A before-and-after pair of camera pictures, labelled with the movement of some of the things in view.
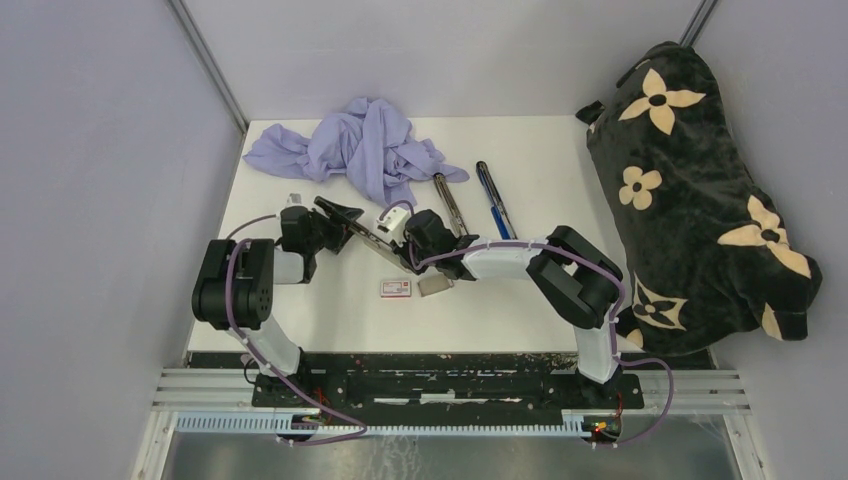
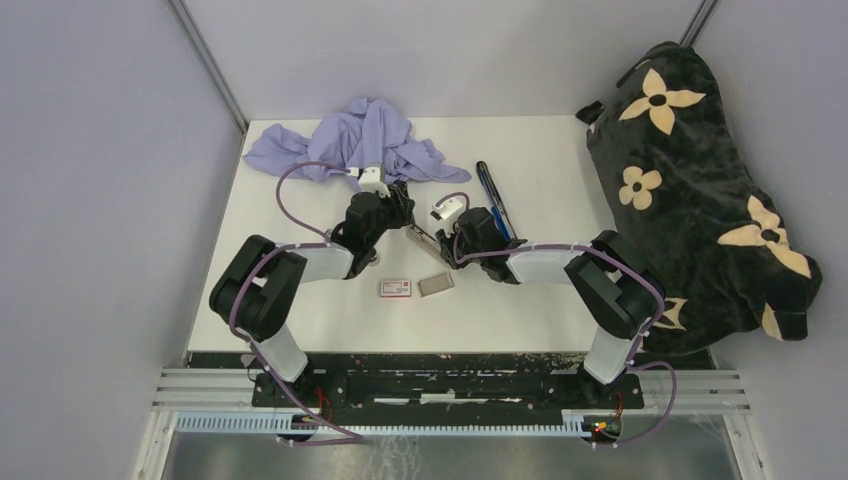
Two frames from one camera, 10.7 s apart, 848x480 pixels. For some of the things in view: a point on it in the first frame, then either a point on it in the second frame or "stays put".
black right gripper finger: (406, 258) -> (448, 256)
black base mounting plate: (447, 384) stays put
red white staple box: (395, 289) stays put
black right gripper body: (422, 255) -> (464, 250)
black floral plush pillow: (702, 250) stays put
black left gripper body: (318, 224) -> (393, 215)
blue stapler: (495, 201) stays put
